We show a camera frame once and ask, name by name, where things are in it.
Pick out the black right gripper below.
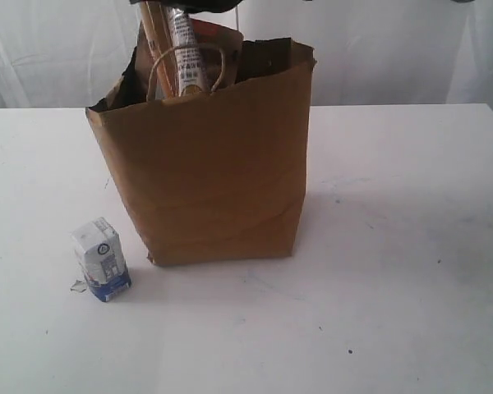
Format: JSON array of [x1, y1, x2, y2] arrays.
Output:
[[148, 0, 242, 11]]

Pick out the brown kraft pouch orange label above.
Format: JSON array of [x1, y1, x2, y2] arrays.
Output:
[[137, 16, 246, 99]]

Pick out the dark blue biscuit packet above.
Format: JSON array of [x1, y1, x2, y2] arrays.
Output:
[[139, 0, 210, 99]]

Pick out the small white carton box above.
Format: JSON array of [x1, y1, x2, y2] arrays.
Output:
[[71, 217, 131, 303]]

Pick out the brown paper bag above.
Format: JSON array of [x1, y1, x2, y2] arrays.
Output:
[[85, 34, 316, 266]]

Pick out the white curtain backdrop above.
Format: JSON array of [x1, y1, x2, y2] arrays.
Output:
[[0, 1, 493, 109]]

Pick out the small torn paper scrap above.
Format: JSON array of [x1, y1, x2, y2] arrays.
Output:
[[70, 279, 89, 294]]

